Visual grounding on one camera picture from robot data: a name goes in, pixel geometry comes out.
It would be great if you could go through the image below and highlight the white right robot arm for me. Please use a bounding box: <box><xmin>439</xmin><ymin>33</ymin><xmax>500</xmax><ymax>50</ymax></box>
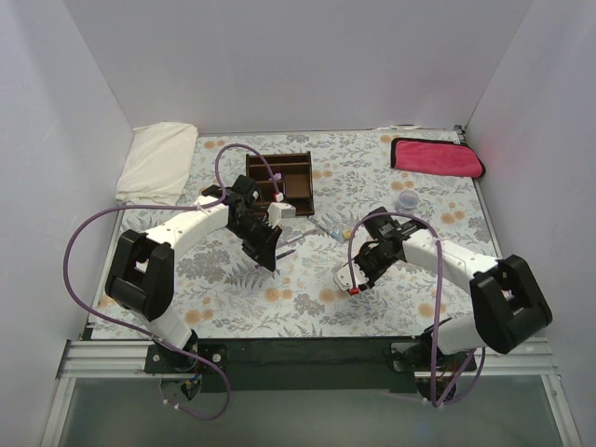
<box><xmin>334</xmin><ymin>207</ymin><xmax>553</xmax><ymax>371</ymax></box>

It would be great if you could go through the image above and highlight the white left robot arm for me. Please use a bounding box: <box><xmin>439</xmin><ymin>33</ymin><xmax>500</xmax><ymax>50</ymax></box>
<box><xmin>105</xmin><ymin>175</ymin><xmax>295</xmax><ymax>373</ymax></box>

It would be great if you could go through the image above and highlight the blue correction pen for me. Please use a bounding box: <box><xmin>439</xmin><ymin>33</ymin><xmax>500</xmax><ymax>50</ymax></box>
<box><xmin>307</xmin><ymin>216</ymin><xmax>344</xmax><ymax>242</ymax></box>

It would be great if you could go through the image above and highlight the grey white pen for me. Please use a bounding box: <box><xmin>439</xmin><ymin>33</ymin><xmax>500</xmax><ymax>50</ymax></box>
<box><xmin>284</xmin><ymin>228</ymin><xmax>318</xmax><ymax>244</ymax></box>

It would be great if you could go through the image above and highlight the floral table mat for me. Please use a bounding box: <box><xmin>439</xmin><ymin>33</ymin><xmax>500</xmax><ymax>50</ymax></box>
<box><xmin>90</xmin><ymin>131</ymin><xmax>508</xmax><ymax>340</ymax></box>

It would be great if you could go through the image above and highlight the brown wooden desk organizer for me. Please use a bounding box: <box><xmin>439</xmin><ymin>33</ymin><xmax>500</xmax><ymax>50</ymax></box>
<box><xmin>245</xmin><ymin>152</ymin><xmax>315</xmax><ymax>217</ymax></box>

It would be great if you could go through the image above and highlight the clear round pin box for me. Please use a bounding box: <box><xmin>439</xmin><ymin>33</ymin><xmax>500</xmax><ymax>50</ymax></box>
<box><xmin>395</xmin><ymin>190</ymin><xmax>420</xmax><ymax>214</ymax></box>

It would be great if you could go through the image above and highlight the white folded cloth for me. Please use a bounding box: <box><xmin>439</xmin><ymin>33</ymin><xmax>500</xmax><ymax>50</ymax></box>
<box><xmin>115</xmin><ymin>122</ymin><xmax>198</xmax><ymax>206</ymax></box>

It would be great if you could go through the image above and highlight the red microfiber cloth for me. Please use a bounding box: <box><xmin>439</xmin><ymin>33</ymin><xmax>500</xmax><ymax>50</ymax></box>
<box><xmin>390</xmin><ymin>138</ymin><xmax>486</xmax><ymax>179</ymax></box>

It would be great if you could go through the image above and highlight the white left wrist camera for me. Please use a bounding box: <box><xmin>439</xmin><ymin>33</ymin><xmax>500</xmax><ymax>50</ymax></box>
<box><xmin>266</xmin><ymin>202</ymin><xmax>296</xmax><ymax>228</ymax></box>

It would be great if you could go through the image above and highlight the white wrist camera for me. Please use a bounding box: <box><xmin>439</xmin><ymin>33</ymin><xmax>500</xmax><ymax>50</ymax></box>
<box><xmin>332</xmin><ymin>262</ymin><xmax>371</xmax><ymax>296</ymax></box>
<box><xmin>266</xmin><ymin>202</ymin><xmax>296</xmax><ymax>228</ymax></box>

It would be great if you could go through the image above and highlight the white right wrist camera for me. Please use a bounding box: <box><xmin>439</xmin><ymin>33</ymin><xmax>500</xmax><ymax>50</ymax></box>
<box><xmin>332</xmin><ymin>262</ymin><xmax>371</xmax><ymax>296</ymax></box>

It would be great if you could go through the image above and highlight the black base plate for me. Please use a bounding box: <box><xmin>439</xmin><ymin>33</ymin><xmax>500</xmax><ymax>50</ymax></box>
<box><xmin>143</xmin><ymin>335</ymin><xmax>467</xmax><ymax>392</ymax></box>

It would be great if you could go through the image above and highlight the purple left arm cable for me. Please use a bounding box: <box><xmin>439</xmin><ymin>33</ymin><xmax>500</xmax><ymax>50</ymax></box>
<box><xmin>63</xmin><ymin>143</ymin><xmax>286</xmax><ymax>421</ymax></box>

